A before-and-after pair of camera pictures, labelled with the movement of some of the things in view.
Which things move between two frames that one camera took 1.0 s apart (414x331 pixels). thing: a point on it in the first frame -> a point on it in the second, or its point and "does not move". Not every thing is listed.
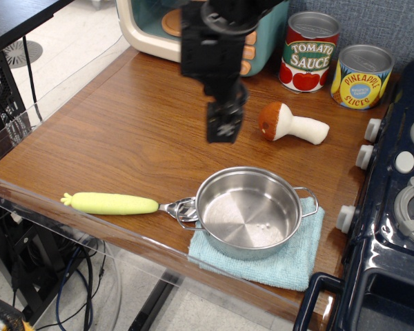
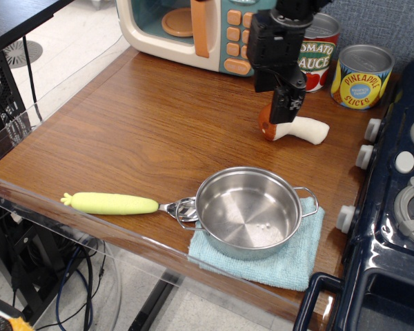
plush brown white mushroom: (276, 121) does not move
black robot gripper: (213, 36) -> (276, 47)
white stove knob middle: (363, 156) does not move
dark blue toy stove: (383, 283) does not move
